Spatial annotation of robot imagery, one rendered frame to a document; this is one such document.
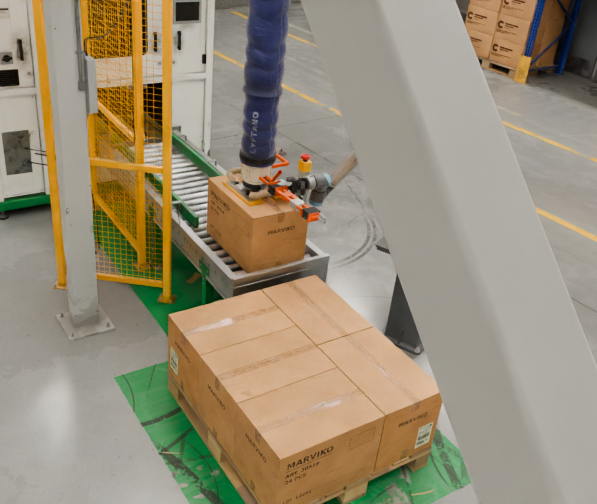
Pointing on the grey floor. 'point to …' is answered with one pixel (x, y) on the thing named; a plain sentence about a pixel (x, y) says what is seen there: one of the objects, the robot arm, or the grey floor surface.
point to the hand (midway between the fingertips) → (279, 189)
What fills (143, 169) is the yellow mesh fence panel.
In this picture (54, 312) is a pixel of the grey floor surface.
